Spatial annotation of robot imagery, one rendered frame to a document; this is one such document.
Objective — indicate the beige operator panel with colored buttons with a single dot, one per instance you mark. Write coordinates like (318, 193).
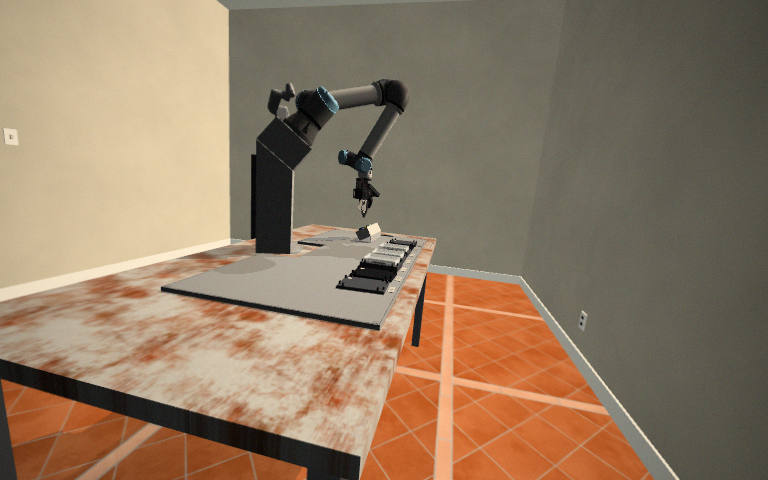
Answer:
(369, 233)

